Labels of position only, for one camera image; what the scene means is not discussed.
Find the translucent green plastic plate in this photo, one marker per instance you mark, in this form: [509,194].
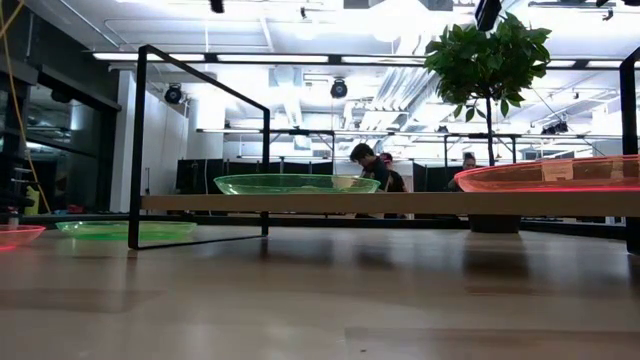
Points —
[100,230]
[295,186]

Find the translucent orange plastic plate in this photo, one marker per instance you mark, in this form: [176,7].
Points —
[17,235]
[525,177]

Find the wooden shelf with black legs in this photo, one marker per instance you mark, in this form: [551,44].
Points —
[350,204]

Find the person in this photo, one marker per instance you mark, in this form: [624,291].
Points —
[396,180]
[467,165]
[372,167]

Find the black ceiling spotlight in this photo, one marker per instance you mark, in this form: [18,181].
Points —
[338,88]
[173,93]

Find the black partition screen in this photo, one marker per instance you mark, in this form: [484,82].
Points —
[200,175]

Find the green potted plant, black pot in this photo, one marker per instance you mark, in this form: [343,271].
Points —
[487,60]

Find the yellow container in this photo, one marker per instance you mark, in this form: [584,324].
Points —
[32,200]

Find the black metal table frame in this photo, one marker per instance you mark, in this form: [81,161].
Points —
[325,221]

